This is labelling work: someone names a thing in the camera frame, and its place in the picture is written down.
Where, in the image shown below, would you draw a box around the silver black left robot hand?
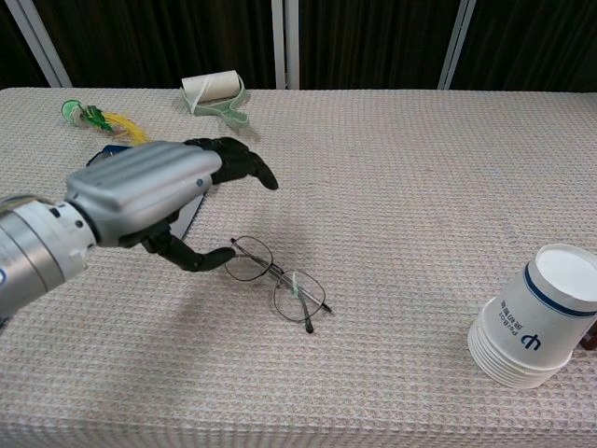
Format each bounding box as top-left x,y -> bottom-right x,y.
63,136 -> 280,273

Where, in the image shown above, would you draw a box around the blue glasses case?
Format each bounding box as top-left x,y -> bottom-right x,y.
86,144 -> 209,245

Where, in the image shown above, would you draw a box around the thin-framed eyeglasses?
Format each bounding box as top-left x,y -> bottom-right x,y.
224,235 -> 333,334

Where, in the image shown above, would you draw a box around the green yellow feather shuttlecock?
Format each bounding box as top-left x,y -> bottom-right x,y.
60,99 -> 151,145

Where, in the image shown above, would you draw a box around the black curtain panel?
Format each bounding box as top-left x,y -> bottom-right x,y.
32,0 -> 277,90
298,0 -> 462,91
0,0 -> 51,91
450,0 -> 597,93

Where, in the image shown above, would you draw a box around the beige waffle tablecloth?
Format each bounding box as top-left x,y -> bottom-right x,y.
0,87 -> 597,448

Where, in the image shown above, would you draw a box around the stack of white paper cups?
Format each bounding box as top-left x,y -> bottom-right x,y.
466,243 -> 597,390

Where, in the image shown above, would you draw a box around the green handled lint roller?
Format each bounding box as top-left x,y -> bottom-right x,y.
180,68 -> 251,132

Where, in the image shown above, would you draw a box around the white screen frame post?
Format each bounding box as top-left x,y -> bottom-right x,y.
271,0 -> 300,91
437,0 -> 481,91
4,0 -> 74,90

